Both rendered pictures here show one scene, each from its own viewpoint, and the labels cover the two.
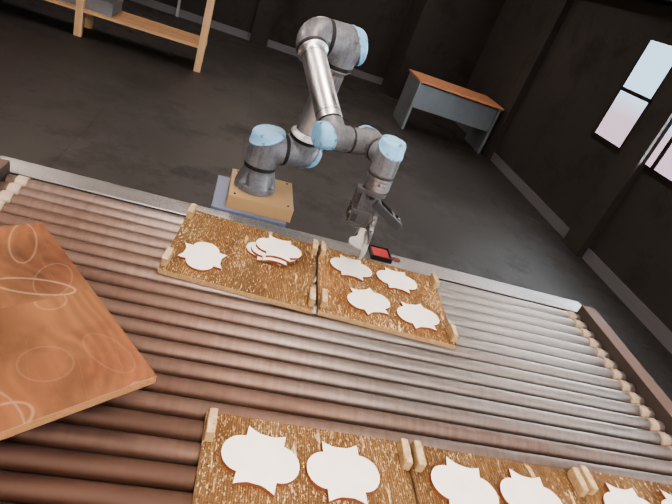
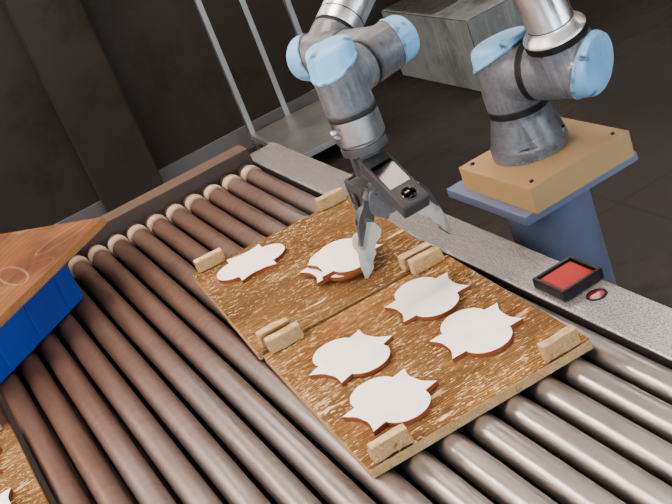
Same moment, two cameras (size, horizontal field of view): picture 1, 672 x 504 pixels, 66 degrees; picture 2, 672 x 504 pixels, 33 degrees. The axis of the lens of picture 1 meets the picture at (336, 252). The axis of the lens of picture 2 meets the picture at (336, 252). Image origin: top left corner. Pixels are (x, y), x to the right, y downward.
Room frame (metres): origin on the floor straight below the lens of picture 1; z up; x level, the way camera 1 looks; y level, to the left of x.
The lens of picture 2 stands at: (1.24, -1.60, 1.77)
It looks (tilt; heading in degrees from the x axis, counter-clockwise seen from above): 25 degrees down; 88
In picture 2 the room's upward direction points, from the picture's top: 22 degrees counter-clockwise
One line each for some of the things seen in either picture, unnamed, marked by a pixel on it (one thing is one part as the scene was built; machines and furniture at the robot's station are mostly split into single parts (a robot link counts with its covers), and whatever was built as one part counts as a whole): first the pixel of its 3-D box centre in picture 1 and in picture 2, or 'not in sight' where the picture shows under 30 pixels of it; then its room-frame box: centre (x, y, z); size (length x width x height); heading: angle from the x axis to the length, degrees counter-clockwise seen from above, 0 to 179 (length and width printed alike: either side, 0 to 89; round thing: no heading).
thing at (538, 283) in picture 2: (380, 253); (567, 277); (1.61, -0.14, 0.92); 0.08 x 0.08 x 0.02; 16
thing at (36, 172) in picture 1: (329, 252); (504, 271); (1.55, 0.02, 0.89); 2.08 x 0.08 x 0.06; 106
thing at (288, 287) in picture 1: (246, 257); (309, 268); (1.26, 0.23, 0.93); 0.41 x 0.35 x 0.02; 101
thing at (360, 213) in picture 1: (365, 206); (373, 174); (1.40, -0.03, 1.15); 0.09 x 0.08 x 0.12; 103
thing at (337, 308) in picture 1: (381, 294); (414, 352); (1.35, -0.18, 0.93); 0.41 x 0.35 x 0.02; 103
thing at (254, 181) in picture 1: (257, 174); (523, 124); (1.74, 0.37, 0.97); 0.15 x 0.15 x 0.10
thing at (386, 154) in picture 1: (387, 157); (340, 77); (1.40, -0.04, 1.31); 0.09 x 0.08 x 0.11; 36
